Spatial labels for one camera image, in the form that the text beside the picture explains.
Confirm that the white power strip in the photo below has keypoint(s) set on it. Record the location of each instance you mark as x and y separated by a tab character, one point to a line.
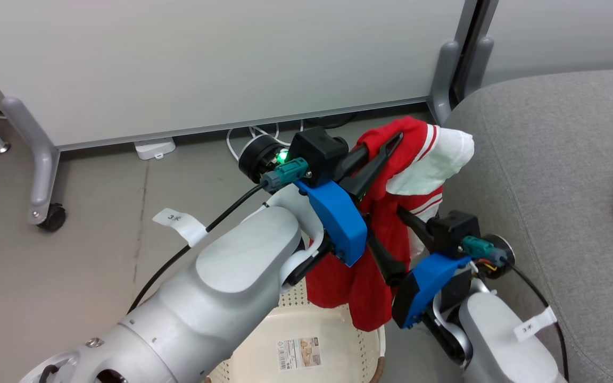
155	149

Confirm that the black left wrist cylinder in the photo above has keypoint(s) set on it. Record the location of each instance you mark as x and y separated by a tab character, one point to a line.
256	157

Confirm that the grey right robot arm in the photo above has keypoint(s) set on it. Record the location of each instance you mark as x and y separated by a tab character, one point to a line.
498	340

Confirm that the grey fabric sofa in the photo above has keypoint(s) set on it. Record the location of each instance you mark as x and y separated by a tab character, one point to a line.
551	186

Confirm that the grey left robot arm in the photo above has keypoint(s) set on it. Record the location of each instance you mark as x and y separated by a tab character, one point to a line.
205	308

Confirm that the white partition panel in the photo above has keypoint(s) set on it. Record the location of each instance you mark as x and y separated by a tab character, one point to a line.
205	53
562	32

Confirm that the black caster wheel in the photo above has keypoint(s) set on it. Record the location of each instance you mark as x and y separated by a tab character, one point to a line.
54	218

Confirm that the black wrist cylinder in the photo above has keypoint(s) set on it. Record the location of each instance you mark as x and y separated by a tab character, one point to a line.
504	250
256	157

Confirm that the printed basket label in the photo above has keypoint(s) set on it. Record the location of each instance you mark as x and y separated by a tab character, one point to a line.
298	354

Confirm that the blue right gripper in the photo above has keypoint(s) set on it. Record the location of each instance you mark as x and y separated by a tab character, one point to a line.
426	282

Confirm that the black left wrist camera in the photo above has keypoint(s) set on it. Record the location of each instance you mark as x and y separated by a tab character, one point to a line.
317	151

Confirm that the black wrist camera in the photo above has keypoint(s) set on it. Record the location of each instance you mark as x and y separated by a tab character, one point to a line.
453	229
317	151

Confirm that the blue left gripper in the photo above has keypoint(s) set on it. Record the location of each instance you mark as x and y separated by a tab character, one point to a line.
338	223

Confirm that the red and white garment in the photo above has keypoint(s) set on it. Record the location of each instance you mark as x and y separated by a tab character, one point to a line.
349	290

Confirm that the grey partition foot with caster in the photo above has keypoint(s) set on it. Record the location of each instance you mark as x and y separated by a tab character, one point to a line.
40	159

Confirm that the beige plastic laundry basket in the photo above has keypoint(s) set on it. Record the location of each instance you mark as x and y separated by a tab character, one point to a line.
338	340

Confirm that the black right wrist cylinder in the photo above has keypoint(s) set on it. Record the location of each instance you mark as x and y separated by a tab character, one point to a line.
504	250

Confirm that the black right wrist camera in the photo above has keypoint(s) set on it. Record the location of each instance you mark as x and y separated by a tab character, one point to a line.
453	229

